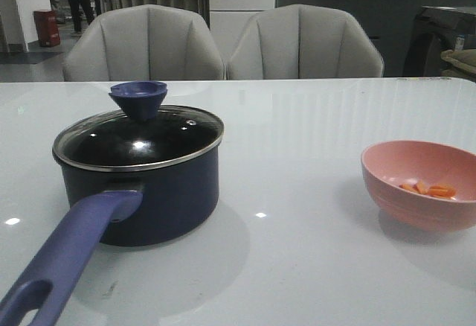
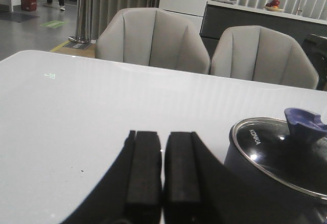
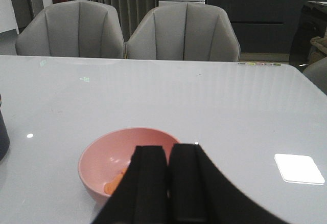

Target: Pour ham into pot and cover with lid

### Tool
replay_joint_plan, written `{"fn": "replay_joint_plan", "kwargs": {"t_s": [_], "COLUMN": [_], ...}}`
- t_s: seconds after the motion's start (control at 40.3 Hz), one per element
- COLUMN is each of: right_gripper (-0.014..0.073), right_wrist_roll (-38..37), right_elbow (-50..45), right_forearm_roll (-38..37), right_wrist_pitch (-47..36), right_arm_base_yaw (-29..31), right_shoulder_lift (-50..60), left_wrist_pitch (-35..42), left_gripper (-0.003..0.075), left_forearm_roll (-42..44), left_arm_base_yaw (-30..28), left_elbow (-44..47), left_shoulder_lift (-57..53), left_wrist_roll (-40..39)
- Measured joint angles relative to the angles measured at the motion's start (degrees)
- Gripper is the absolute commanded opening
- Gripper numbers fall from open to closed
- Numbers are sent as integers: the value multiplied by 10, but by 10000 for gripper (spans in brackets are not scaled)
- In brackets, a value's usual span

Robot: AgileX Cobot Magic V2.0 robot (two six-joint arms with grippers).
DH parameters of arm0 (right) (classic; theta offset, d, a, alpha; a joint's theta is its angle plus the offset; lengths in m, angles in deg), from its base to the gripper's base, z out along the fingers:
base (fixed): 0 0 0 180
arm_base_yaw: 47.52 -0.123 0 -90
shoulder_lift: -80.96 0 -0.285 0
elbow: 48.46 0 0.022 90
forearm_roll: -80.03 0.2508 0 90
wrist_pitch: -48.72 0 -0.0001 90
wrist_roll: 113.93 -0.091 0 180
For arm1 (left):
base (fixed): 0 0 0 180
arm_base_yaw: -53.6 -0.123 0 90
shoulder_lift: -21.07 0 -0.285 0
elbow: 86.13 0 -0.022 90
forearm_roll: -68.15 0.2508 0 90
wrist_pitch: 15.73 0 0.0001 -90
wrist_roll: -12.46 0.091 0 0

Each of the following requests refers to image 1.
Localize beige cushion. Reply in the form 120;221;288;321
440;48;476;82

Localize right grey upholstered chair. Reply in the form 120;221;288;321
227;4;385;80

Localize grey upholstered chair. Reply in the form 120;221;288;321
227;4;385;80
62;4;225;82

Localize pink bowl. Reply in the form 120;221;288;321
361;140;475;232

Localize left grey upholstered chair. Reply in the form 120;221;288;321
62;4;225;82

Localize glass lid purple knob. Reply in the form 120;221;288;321
52;81;224;172

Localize red bin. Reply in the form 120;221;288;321
33;10;60;47

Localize grey counter with white top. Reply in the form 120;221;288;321
276;0;475;77

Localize orange ham pieces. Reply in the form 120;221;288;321
399;180;457;199

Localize dark blue saucepan purple handle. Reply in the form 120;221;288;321
1;145;219;325

